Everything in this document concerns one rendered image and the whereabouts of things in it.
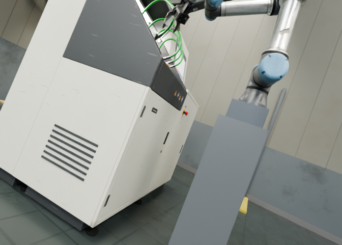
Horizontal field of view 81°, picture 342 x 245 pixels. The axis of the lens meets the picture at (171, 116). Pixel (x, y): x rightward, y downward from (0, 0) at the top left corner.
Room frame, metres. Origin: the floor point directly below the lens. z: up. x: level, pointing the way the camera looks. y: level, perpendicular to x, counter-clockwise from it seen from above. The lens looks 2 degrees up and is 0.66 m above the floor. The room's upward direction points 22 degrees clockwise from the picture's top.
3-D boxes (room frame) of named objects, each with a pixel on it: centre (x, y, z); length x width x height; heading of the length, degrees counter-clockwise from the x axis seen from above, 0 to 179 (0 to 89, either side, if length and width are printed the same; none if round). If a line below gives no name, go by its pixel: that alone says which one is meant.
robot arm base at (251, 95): (1.05, -0.37, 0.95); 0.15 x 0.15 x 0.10
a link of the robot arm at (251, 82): (1.04, -0.37, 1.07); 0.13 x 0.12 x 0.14; 170
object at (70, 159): (1.38, 0.32, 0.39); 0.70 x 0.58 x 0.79; 163
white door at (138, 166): (1.29, 0.05, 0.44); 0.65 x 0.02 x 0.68; 163
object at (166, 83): (1.30, 0.07, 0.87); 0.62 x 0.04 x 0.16; 163
